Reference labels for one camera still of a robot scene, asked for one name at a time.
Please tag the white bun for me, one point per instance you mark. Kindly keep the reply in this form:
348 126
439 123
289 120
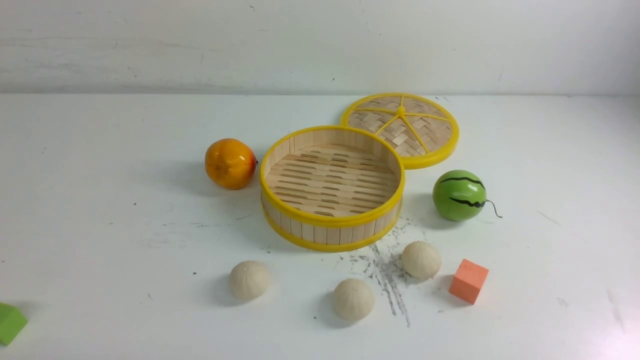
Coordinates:
249 280
421 260
353 300

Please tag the yellow-rimmed bamboo steamer tray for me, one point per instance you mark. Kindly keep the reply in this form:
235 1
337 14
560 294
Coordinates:
331 188

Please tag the yellow-rimmed woven steamer lid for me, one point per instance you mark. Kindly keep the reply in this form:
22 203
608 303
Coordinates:
422 132

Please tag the orange toy fruit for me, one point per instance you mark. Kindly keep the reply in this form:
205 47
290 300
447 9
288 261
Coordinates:
230 163

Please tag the green toy watermelon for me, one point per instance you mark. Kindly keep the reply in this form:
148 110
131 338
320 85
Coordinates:
459 195

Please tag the orange foam cube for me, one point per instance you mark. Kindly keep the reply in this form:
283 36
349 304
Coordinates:
468 281

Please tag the green foam block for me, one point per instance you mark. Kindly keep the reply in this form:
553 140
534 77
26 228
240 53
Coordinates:
12 322

